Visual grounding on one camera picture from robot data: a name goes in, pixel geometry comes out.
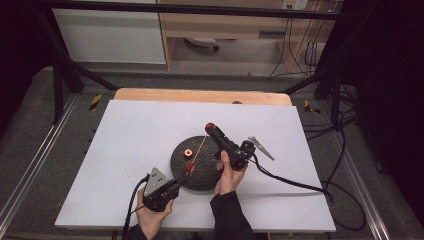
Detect grey chair base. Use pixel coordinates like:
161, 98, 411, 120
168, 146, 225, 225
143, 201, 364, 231
184, 36, 221, 52

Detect black metal frame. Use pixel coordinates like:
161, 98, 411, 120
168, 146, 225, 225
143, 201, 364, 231
33, 0, 364, 132

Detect wooden table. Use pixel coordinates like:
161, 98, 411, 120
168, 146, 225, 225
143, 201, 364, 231
113, 87, 294, 107

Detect white board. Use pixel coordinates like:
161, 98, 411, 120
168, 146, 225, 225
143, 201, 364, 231
54, 99, 337, 233

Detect hand-held gripper cable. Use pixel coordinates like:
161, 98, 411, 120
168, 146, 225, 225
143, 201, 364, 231
121, 173, 150, 240
248, 154, 367, 232

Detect white cabinet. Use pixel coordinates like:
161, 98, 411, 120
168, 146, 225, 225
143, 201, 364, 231
51, 0, 167, 65

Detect left hand-held gripper cable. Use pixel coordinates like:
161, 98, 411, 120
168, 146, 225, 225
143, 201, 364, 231
121, 173, 150, 240

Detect white wall socket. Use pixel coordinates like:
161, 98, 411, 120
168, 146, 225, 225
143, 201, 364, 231
281, 0, 310, 11

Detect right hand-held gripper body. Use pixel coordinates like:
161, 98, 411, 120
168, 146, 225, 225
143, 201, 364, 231
214, 135, 276, 171

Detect person's right hand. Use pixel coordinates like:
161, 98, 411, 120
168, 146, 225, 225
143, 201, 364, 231
214, 150, 248, 196

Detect bamboo skewer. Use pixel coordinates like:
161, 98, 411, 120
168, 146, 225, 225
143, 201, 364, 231
184, 135, 208, 178

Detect wooden desk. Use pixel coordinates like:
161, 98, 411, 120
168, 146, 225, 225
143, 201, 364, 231
156, 0, 336, 74

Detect black round plate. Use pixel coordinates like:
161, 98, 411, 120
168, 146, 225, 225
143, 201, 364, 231
170, 135, 225, 192

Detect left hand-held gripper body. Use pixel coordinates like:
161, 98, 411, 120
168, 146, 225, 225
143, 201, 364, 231
142, 166, 181, 213

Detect aluminium floor rail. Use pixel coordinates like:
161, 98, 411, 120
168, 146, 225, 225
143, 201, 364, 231
0, 95, 80, 228
329, 131, 392, 240

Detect right hand-held gripper cable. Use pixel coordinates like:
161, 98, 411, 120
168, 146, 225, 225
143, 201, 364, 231
248, 154, 367, 232

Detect dark curtain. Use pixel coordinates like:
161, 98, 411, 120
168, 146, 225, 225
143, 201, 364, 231
328, 0, 424, 219
0, 0, 54, 136

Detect person's left hand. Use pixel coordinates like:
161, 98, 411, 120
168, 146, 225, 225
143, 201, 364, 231
135, 188, 175, 240

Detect black floor cables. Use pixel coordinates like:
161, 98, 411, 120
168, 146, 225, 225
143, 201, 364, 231
301, 83, 359, 142

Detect hanging black cables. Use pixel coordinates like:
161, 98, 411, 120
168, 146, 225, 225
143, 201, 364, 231
267, 13, 329, 80

